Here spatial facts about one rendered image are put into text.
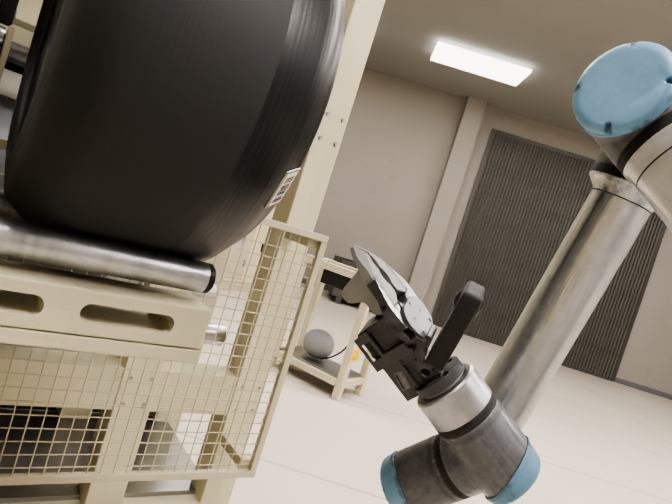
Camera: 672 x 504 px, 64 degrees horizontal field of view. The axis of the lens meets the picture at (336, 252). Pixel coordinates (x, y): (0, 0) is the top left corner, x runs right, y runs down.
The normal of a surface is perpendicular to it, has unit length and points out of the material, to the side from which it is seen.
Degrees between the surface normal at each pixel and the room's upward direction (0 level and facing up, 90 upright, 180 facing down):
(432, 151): 90
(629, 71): 85
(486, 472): 114
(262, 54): 90
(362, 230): 90
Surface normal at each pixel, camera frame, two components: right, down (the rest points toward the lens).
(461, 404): 0.01, -0.01
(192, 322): 0.55, 0.21
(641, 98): -0.70, -0.27
